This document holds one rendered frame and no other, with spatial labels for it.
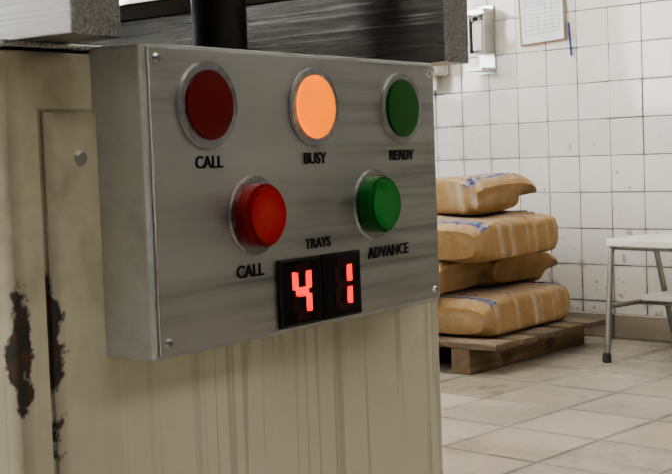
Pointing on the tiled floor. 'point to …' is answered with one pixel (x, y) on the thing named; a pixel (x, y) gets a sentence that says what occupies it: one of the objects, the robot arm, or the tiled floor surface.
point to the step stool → (643, 294)
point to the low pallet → (515, 344)
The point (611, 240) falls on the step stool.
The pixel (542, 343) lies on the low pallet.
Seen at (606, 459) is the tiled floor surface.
